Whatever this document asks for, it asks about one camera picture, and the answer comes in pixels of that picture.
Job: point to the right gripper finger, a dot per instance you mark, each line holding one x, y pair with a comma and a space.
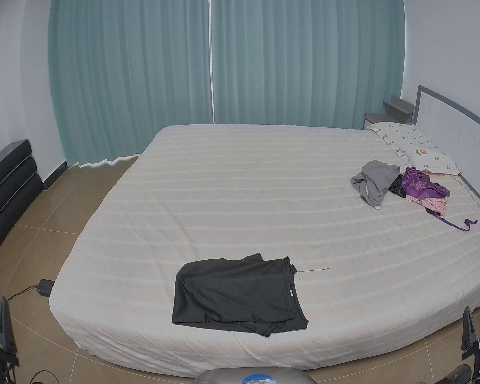
469, 337

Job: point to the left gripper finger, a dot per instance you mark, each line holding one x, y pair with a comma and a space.
8, 337

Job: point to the black T-shirt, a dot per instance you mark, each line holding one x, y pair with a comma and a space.
232, 292

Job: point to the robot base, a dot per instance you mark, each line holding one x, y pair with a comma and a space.
225, 377

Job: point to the black power adapter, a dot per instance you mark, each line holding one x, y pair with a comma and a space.
47, 288

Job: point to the pink garment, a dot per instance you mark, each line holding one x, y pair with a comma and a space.
435, 206

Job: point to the black chest of drawers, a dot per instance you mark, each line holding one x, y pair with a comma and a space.
15, 180

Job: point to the purple garment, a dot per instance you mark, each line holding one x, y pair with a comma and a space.
420, 183

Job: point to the black patterned garment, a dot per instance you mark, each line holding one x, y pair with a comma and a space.
397, 189

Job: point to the grey garment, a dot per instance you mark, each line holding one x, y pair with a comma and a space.
375, 180

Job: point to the white printed pillow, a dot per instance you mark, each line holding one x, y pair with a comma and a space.
416, 146

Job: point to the grey bedside table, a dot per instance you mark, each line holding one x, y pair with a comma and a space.
399, 107

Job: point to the blue-green curtain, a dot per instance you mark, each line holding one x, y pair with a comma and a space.
307, 60
127, 75

